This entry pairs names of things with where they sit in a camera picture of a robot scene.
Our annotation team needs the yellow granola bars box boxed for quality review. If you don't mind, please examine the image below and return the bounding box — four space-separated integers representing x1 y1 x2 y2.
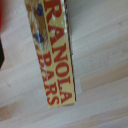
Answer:
23 0 78 109

